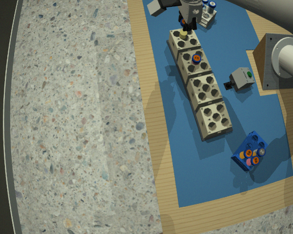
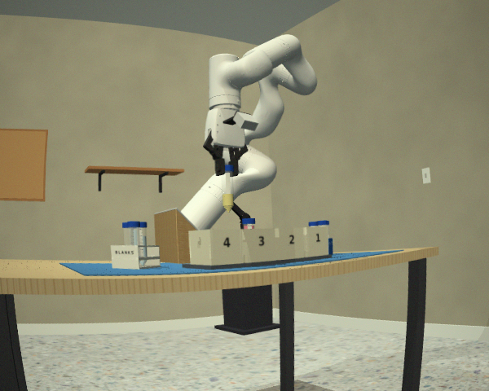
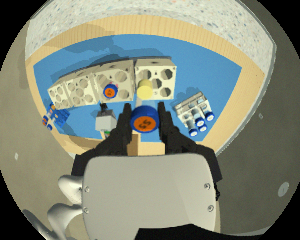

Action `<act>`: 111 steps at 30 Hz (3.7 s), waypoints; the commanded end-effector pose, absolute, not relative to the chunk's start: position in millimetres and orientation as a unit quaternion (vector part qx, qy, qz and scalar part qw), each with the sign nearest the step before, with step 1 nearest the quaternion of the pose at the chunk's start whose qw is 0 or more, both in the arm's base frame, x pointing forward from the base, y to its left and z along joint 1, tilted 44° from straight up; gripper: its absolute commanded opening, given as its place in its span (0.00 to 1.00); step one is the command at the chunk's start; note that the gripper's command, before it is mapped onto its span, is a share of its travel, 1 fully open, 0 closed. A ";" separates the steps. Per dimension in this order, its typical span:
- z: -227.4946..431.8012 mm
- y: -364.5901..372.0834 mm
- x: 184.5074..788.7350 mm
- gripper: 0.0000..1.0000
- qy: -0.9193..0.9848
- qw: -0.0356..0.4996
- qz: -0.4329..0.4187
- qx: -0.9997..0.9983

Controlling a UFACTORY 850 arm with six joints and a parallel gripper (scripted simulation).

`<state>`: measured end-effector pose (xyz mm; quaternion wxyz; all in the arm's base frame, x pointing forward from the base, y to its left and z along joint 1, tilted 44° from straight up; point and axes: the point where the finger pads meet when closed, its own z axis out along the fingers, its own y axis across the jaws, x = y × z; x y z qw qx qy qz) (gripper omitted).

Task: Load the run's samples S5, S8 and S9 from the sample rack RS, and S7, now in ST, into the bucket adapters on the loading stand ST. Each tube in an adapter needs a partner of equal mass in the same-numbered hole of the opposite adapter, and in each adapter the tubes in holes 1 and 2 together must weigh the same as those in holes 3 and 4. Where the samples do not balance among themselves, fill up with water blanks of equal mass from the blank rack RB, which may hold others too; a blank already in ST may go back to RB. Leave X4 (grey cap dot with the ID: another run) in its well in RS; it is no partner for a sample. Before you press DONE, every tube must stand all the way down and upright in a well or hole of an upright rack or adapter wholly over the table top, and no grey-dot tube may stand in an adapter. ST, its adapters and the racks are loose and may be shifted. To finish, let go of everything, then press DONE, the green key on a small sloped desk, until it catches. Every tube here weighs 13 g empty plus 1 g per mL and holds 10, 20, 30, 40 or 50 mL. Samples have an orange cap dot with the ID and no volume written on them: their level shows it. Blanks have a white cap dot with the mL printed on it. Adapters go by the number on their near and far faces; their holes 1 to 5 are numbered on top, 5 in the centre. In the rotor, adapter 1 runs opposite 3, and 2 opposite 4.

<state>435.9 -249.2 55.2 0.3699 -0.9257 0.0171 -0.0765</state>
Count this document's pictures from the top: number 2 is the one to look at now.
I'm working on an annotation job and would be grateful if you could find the beige tube rack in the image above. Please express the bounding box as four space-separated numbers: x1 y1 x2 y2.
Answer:
111 245 161 270

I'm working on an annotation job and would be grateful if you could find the sample tube with blue cap and orange dot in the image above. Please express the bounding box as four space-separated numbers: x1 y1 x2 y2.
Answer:
242 218 255 229

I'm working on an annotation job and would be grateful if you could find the blue bench mat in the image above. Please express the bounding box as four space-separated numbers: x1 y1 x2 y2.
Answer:
60 250 404 276

